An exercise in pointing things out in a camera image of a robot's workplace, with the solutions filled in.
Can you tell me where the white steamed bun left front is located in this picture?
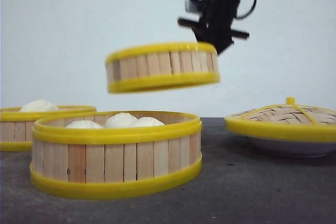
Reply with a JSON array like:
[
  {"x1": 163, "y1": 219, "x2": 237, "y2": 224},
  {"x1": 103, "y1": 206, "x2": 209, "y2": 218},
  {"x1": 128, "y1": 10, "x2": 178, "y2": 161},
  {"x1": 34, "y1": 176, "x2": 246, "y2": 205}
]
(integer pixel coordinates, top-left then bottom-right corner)
[{"x1": 65, "y1": 120, "x2": 103, "y2": 129}]

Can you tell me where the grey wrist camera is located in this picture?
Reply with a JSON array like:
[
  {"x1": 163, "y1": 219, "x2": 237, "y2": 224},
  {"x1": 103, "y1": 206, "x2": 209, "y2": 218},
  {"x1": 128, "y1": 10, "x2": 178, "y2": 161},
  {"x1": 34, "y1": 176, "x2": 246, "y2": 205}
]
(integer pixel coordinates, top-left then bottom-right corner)
[{"x1": 185, "y1": 0, "x2": 211, "y2": 15}]

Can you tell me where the woven bamboo steamer lid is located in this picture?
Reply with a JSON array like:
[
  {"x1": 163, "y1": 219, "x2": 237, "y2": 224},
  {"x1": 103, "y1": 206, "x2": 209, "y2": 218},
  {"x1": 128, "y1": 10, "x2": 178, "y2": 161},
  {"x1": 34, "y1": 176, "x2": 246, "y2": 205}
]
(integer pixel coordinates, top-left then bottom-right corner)
[{"x1": 224, "y1": 97, "x2": 335, "y2": 143}]

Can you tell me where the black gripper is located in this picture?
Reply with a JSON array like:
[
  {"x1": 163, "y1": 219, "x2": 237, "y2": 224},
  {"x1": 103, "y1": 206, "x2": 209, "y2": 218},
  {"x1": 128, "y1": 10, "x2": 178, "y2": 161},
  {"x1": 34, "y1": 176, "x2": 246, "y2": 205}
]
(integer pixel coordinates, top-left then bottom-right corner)
[{"x1": 177, "y1": 0, "x2": 249, "y2": 55}]

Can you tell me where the white steamed bun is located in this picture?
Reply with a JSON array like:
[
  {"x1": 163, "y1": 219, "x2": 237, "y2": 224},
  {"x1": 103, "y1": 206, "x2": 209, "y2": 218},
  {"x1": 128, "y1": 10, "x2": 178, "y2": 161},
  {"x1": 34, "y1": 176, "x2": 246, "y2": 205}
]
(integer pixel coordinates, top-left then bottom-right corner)
[
  {"x1": 104, "y1": 112, "x2": 138, "y2": 129},
  {"x1": 65, "y1": 120, "x2": 103, "y2": 129},
  {"x1": 131, "y1": 117, "x2": 165, "y2": 127}
]

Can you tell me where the bamboo steamer basket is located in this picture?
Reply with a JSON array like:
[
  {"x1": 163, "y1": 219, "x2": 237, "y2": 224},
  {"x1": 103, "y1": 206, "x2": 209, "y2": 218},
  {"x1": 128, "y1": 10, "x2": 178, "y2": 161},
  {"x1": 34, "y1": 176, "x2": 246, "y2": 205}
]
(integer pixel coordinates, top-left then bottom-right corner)
[
  {"x1": 105, "y1": 42, "x2": 220, "y2": 93},
  {"x1": 29, "y1": 111, "x2": 202, "y2": 199},
  {"x1": 1, "y1": 105, "x2": 96, "y2": 152}
]

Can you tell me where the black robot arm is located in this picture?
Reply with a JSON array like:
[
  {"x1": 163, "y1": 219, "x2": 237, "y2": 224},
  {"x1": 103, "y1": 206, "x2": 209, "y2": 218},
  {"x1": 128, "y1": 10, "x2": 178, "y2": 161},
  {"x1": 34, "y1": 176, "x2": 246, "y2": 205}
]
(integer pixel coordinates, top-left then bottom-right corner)
[{"x1": 177, "y1": 0, "x2": 257, "y2": 54}]

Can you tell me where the white plate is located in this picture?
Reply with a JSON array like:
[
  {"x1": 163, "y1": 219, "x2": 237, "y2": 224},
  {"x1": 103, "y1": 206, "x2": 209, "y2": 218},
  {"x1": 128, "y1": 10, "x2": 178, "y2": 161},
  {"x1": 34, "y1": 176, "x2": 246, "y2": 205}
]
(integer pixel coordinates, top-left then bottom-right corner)
[{"x1": 247, "y1": 136, "x2": 335, "y2": 158}]

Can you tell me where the white steamed bun left basket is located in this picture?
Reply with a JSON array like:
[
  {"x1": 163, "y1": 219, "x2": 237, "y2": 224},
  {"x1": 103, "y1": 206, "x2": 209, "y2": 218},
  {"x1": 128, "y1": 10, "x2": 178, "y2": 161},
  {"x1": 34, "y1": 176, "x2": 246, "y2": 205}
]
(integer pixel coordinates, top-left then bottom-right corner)
[{"x1": 19, "y1": 99, "x2": 59, "y2": 112}]

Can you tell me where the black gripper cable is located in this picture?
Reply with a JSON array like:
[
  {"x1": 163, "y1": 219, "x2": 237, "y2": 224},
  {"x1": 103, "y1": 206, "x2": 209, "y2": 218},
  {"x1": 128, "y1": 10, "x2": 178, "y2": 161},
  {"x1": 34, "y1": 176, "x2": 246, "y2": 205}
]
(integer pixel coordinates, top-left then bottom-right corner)
[{"x1": 236, "y1": 0, "x2": 257, "y2": 20}]

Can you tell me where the white steamed bun middle front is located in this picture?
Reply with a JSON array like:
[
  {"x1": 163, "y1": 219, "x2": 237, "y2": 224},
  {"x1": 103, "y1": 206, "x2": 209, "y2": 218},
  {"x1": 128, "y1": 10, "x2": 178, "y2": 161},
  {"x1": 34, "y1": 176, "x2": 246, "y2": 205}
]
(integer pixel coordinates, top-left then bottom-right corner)
[{"x1": 104, "y1": 112, "x2": 138, "y2": 129}]

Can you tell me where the white steamed bun right front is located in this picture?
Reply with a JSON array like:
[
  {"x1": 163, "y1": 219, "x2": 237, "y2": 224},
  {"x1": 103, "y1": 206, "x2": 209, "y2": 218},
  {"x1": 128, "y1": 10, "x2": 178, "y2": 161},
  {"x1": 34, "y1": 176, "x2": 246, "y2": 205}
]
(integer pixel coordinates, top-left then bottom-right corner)
[{"x1": 131, "y1": 117, "x2": 165, "y2": 127}]

